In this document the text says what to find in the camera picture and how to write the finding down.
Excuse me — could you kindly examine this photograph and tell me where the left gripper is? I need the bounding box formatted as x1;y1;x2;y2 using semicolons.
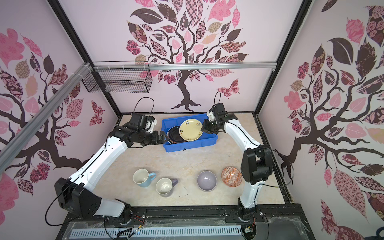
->
137;130;169;146

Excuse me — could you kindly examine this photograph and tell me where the black plate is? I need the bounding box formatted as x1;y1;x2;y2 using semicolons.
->
167;126;185;145

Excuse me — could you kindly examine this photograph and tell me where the cream yellow plate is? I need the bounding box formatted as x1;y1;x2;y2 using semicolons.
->
179;119;203;142

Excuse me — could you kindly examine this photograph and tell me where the light blue mug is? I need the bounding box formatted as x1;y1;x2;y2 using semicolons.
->
133;169;157;188

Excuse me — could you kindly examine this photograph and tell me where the purple mug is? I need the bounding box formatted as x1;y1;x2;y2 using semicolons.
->
156;178;179;198

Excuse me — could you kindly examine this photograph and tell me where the lavender bowl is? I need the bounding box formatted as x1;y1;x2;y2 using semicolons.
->
197;171;218;192

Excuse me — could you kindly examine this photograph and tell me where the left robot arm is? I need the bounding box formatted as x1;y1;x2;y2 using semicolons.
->
55;126;167;224

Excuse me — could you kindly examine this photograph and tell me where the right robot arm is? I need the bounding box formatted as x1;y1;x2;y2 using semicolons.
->
202;113;273;215

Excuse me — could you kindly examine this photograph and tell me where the blue plastic bin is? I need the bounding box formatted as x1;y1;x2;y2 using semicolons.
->
161;114;218;153

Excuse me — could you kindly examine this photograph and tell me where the red patterned bowl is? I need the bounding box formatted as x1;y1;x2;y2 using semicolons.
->
221;167;243;188

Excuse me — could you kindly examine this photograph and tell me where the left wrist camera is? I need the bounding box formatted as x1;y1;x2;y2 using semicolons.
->
129;113;157;133

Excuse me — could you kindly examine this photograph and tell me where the black wire basket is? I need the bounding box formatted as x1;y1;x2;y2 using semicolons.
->
82;60;153;94

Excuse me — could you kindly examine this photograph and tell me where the aluminium rail back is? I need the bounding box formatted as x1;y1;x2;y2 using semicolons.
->
93;62;277;72

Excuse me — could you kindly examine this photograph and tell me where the aluminium rail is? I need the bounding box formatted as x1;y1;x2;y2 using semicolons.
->
1;63;92;173
93;62;277;72

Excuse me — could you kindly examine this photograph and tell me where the white vented cable duct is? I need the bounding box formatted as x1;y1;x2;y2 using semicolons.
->
67;226;243;240

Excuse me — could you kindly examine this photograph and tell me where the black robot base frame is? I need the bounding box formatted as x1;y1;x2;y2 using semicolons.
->
56;204;315;240

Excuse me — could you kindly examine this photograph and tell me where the aluminium rail left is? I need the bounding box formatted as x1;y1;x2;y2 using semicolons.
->
1;63;92;173

